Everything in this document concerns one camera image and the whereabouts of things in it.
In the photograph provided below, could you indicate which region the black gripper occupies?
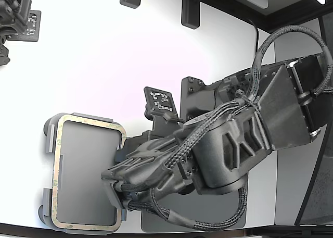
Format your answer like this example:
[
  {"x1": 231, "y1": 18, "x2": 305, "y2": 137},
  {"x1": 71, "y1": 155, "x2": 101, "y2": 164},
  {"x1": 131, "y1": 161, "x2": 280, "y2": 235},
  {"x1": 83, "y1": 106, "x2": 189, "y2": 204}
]
[{"x1": 100, "y1": 130, "x2": 195, "y2": 215}]

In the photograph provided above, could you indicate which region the grey holder with black legs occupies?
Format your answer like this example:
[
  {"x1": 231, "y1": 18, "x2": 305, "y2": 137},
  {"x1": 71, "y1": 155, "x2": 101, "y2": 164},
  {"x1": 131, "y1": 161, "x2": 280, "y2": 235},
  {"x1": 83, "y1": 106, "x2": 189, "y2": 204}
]
[{"x1": 38, "y1": 112, "x2": 129, "y2": 235}]

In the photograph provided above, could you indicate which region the black fiducial marker board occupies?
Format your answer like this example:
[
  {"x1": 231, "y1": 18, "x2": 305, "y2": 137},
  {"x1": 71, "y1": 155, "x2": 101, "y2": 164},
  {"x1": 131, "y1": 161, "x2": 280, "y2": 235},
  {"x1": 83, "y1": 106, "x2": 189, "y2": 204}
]
[{"x1": 143, "y1": 86, "x2": 180, "y2": 124}]

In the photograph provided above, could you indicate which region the grey flat tray plate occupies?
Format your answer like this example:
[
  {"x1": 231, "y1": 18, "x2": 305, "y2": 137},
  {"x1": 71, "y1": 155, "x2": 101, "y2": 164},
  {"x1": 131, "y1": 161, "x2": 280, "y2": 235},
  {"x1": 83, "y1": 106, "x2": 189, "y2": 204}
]
[{"x1": 141, "y1": 167, "x2": 247, "y2": 233}]

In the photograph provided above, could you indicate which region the dark plate with screws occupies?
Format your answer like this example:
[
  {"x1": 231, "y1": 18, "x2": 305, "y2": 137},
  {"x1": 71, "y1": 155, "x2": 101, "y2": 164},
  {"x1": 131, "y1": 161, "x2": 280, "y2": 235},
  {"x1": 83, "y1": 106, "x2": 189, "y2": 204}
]
[{"x1": 181, "y1": 76, "x2": 218, "y2": 121}]

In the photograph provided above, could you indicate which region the small black marker plate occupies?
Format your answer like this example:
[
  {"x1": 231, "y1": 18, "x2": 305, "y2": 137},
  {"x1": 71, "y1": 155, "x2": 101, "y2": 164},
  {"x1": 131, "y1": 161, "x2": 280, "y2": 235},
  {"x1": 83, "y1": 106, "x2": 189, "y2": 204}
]
[{"x1": 24, "y1": 10, "x2": 42, "y2": 43}]

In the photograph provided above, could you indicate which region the black robot device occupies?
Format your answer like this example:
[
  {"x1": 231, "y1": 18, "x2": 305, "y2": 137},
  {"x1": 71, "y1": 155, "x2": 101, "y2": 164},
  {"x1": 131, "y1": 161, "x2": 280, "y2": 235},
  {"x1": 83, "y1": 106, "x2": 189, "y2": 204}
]
[{"x1": 0, "y1": 0, "x2": 33, "y2": 67}]

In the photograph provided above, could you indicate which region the short braided cable loop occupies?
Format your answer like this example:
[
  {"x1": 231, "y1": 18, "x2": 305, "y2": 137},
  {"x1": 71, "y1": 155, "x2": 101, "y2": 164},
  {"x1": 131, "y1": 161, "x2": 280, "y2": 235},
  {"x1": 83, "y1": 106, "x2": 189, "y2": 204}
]
[{"x1": 152, "y1": 187, "x2": 248, "y2": 231}]

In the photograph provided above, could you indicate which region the braided cable bundle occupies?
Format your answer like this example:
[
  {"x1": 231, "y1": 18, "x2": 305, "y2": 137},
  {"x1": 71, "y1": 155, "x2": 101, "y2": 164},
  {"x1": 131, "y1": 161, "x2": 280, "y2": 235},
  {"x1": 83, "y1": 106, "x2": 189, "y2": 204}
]
[{"x1": 163, "y1": 97, "x2": 261, "y2": 168}]

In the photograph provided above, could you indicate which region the long black post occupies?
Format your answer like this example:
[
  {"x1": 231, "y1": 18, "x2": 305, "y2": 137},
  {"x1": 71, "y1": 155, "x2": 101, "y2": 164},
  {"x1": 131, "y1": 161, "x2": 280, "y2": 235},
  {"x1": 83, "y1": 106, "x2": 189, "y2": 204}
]
[{"x1": 181, "y1": 0, "x2": 201, "y2": 30}]

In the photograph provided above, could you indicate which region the thin black cable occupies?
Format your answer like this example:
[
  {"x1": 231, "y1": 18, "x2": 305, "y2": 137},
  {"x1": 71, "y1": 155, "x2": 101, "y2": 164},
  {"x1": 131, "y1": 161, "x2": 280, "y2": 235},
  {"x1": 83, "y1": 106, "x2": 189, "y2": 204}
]
[{"x1": 246, "y1": 18, "x2": 260, "y2": 53}]

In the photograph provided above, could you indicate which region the long braided cable loop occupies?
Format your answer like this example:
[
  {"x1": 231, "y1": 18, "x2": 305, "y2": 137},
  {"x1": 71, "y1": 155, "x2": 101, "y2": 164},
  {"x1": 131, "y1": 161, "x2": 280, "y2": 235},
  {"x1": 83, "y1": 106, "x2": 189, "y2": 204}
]
[{"x1": 251, "y1": 25, "x2": 333, "y2": 103}]

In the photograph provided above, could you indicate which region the black overhead frame structure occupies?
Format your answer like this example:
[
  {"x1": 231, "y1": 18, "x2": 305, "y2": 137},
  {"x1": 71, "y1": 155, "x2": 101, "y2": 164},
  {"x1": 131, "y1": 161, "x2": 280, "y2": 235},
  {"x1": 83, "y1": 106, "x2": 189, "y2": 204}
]
[{"x1": 200, "y1": 0, "x2": 333, "y2": 33}]

